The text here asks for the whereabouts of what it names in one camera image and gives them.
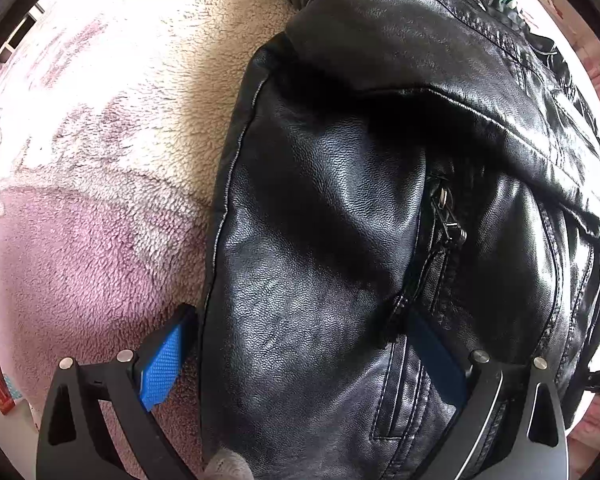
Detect black leather jacket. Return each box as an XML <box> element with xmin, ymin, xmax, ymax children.
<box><xmin>197</xmin><ymin>0</ymin><xmax>600</xmax><ymax>480</ymax></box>

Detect pink and cream fleece blanket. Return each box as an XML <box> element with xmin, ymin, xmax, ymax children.
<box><xmin>0</xmin><ymin>0</ymin><xmax>301</xmax><ymax>480</ymax></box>

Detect person's left hand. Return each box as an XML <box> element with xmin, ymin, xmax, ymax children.
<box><xmin>203</xmin><ymin>449</ymin><xmax>253</xmax><ymax>480</ymax></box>

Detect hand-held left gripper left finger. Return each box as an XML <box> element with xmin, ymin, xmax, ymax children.
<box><xmin>37</xmin><ymin>304</ymin><xmax>197</xmax><ymax>480</ymax></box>

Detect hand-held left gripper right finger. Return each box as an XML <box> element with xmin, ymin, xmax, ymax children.
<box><xmin>404</xmin><ymin>309</ymin><xmax>569</xmax><ymax>480</ymax></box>

